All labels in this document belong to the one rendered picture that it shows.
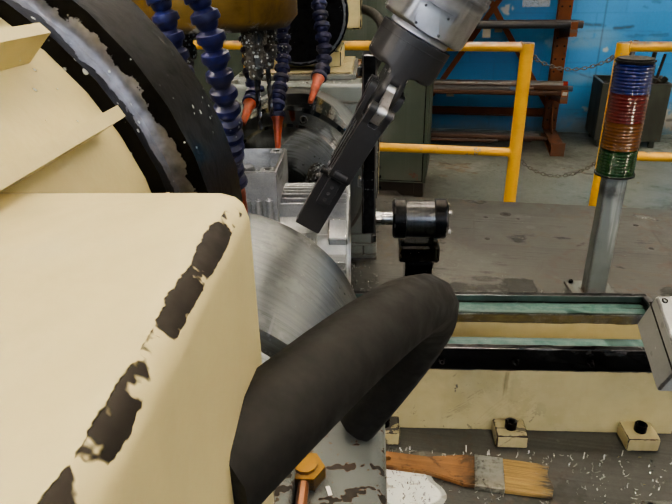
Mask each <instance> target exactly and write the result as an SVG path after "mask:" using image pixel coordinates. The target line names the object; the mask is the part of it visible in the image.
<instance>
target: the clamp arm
mask: <svg viewBox="0 0 672 504"><path fill-rule="evenodd" d="M372 74H373V75H375V76H377V58H376V57H375V56H373V55H372V54H371V52H370V51H364V52H363V53H362V65H358V67H357V75H358V76H362V95H363V93H364V92H365V86H366V83H367V82H368V79H369V77H370V76H371V75H372ZM358 187H362V233H363V234H375V227H376V225H382V224H381V223H377V224H376V220H377V222H381V220H382V219H381V217H377V219H376V144H375V145H374V147H373V149H372V150H371V152H370V153H369V155H368V156H367V158H366V159H365V161H364V162H363V164H362V175H358Z"/></svg>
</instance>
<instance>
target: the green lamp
mask: <svg viewBox="0 0 672 504"><path fill-rule="evenodd" d="M599 148H600V149H599V153H598V154H599V155H598V159H597V165H596V172H597V173H598V174H601V175H604V176H608V177H615V178H626V177H631V176H633V175H634V170H635V167H636V161H637V157H638V156H637V155H638V151H639V150H637V151H635V152H627V153H623V152H613V151H608V150H605V149H603V148H601V147H599Z"/></svg>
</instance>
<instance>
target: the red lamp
mask: <svg viewBox="0 0 672 504"><path fill-rule="evenodd" d="M608 96H609V98H608V102H607V103H608V104H607V108H606V114H605V118H604V119H605V120H606V121H608V122H611V123H616V124H624V125H636V124H642V123H644V122H645V116H646V112H647V106H648V102H649V98H650V97H649V96H650V94H648V95H642V96H628V95H619V94H614V93H611V92H609V95H608Z"/></svg>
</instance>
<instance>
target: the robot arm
mask: <svg viewBox="0 0 672 504"><path fill-rule="evenodd" d="M491 1H493V0H388V1H386V2H385V4H386V6H385V7H386V8H387V9H388V10H389V11H390V12H392V13H393V15H392V17H391V18H390V17H388V16H385V17H384V19H383V21H382V22H381V24H380V26H379V28H378V30H377V32H376V33H375V35H374V37H373V39H372V41H371V42H370V44H369V51H370V52H371V54H372V55H373V56H375V57H376V58H377V59H378V60H380V61H381V62H383V63H385V65H384V67H383V69H382V70H381V72H380V74H379V75H378V77H377V76H375V75H373V74H372V75H371V76H370V77H369V79H368V82H367V83H366V86H365V92H364V93H363V95H362V97H361V99H360V100H359V102H358V104H357V106H356V108H355V114H354V115H353V117H352V119H351V121H350V123H349V125H348V127H347V128H346V130H345V132H344V134H343V136H342V138H341V140H340V141H339V143H338V145H337V147H336V149H335V150H334V151H333V152H332V154H331V158H332V159H331V160H329V162H328V167H325V166H323V165H322V167H321V169H320V172H321V175H320V177H319V178H318V180H317V182H316V184H315V185H314V187H313V189H312V191H311V192H310V194H309V196H308V198H307V199H306V201H305V203H304V205H303V207H302V208H301V210H300V212H299V214H298V215H297V218H296V223H298V224H300V225H302V226H304V227H306V228H308V229H310V230H311V231H313V232H315V233H317V234H318V233H319V232H320V230H321V229H322V227H323V225H324V224H325V222H326V220H327V219H328V217H329V215H330V214H331V212H332V210H333V209H334V207H335V205H336V204H337V202H338V200H339V198H340V197H341V195H342V193H343V192H344V190H345V188H346V187H347V186H348V185H350V184H351V183H352V181H353V179H354V176H355V175H356V173H357V172H358V170H359V169H360V167H361V165H362V164H363V162H364V161H365V159H366V158H367V156H368V155H369V153H370V152H371V150H372V149H373V147H374V145H375V144H376V142H377V141H378V139H379V138H380V136H381V135H382V133H383V132H384V130H385V129H386V128H387V126H388V125H389V124H390V123H391V122H392V121H393V120H394V118H395V113H396V112H398V111H399V109H400V108H401V106H402V104H403V103H404V101H405V97H404V96H403V95H404V92H403V90H404V88H405V86H406V84H407V82H408V80H414V81H415V82H417V83H418V84H421V85H424V86H430V85H432V84H433V83H434V81H435V79H436V78H437V76H438V74H439V73H440V71H441V69H442V68H443V66H444V65H445V63H446V61H447V60H448V58H449V56H450V55H449V54H448V53H447V52H445V51H446V50H447V48H448V47H449V48H450V49H452V50H455V51H461V50H462V49H463V47H464V46H465V44H466V42H467V41H468V39H469V38H470V36H471V34H472V33H473V31H474V30H475V28H476V26H477V25H478V23H479V21H480V20H481V18H482V17H483V15H484V13H486V12H487V11H488V9H489V5H490V4H491Z"/></svg>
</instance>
